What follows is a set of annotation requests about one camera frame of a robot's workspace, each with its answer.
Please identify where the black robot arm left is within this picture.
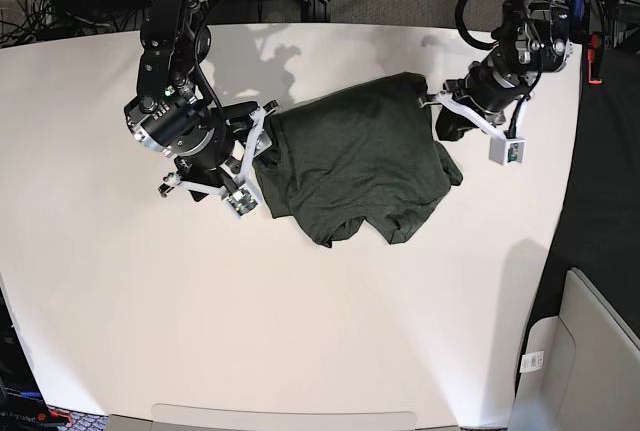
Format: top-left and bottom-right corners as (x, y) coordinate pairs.
(436, 0), (570, 142)

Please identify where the green long-sleeve shirt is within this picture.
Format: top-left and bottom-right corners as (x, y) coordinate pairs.
(253, 72), (463, 247)

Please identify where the beige plastic bin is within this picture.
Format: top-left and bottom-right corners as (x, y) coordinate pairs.
(508, 268), (639, 430)

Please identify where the blue handled tool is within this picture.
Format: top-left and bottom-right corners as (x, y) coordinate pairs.
(570, 0), (584, 28)

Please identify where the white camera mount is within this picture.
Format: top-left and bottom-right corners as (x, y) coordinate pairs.
(418, 91), (527, 165)
(158, 100), (280, 217)

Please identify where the orange black box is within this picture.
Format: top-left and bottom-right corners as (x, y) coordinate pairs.
(1, 295), (73, 430)

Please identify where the orange black clamp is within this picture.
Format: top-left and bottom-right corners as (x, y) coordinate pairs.
(587, 31), (605, 85)

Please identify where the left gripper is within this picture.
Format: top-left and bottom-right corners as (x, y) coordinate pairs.
(435, 63), (535, 142)

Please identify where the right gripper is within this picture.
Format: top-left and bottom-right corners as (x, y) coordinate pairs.
(174, 101), (273, 191)

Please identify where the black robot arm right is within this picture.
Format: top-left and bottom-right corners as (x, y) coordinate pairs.
(124, 0), (266, 201)

